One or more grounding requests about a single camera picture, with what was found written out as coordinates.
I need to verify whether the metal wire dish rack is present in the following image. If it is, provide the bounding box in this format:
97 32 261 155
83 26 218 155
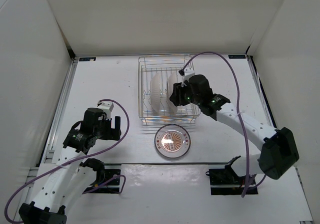
138 54 200 126

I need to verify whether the aluminium table edge rail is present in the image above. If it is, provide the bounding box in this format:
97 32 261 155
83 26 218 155
26 57 79 181

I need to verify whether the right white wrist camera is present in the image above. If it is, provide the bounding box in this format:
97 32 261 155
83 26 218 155
179 67 195 87

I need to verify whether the orange sunburst plate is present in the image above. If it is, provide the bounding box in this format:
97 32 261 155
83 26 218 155
154 124 192 160

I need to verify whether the purple cable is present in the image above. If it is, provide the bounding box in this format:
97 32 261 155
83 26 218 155
4 98 130 222
178 51 267 198

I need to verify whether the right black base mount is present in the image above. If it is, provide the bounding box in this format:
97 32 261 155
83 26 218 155
205 168 246 195

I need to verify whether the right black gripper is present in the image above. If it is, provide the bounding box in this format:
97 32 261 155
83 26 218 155
169 80 202 107

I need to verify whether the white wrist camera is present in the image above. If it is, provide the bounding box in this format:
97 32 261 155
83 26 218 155
97 101 114 120
179 67 195 87

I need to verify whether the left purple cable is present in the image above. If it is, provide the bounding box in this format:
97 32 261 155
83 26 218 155
4 98 130 222

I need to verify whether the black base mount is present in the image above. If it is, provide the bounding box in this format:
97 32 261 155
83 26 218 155
85 164 122 194
205 168 246 195

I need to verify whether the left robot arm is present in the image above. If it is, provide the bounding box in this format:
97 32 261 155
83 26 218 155
19 101 121 223

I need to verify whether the left white plate in rack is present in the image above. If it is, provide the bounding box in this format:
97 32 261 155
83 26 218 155
150 73 161 116

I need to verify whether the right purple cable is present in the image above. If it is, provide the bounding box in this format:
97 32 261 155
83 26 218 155
178 51 267 198

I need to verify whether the left corner label sticker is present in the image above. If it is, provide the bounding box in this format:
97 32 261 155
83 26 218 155
79 57 96 62

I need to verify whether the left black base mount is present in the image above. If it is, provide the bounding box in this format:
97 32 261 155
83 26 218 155
85 164 122 194

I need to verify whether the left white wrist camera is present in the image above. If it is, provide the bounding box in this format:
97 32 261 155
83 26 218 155
97 101 114 120

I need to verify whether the flower pattern plate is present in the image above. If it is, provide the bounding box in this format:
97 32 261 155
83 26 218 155
166 72 178 115

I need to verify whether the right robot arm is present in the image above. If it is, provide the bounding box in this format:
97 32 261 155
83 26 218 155
169 75 299 184

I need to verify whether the corner label sticker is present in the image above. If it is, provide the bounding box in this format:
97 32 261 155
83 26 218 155
79 57 96 62
228 55 246 59

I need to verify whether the right corner label sticker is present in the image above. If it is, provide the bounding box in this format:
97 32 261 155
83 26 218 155
228 55 246 59

